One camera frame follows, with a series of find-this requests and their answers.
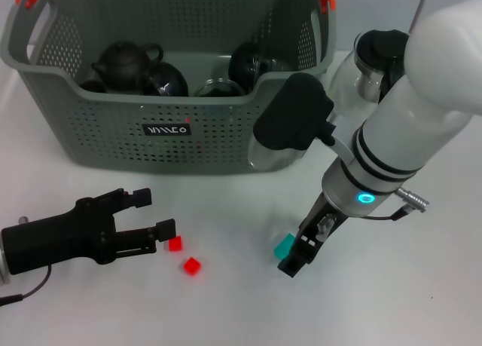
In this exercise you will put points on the small red toy brick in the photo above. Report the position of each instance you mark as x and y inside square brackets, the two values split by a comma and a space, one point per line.
[175, 244]
[192, 266]

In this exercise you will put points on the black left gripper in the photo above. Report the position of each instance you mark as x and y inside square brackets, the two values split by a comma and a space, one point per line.
[56, 240]

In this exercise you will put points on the teal square toy brick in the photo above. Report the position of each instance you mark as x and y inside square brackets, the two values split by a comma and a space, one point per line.
[283, 248]

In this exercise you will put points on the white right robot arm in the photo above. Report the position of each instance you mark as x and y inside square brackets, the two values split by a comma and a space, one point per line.
[414, 116]

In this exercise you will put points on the small silver connector plug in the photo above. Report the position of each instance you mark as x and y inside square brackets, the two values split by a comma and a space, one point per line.
[325, 227]

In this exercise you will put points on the grey perforated plastic storage bin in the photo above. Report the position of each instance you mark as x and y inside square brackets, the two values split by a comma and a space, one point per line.
[150, 135]

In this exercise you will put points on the glass coffee pot black lid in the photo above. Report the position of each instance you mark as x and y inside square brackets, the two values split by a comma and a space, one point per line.
[376, 44]

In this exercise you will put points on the black clay teapot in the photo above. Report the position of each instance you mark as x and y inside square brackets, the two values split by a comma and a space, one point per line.
[120, 67]

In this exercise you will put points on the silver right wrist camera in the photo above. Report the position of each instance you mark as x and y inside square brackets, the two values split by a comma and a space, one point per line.
[297, 112]

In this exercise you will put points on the glass teacup black holder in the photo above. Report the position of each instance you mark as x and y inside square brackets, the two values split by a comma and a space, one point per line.
[165, 80]
[218, 89]
[244, 65]

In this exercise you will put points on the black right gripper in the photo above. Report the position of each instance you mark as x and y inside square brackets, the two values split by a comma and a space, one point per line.
[320, 221]

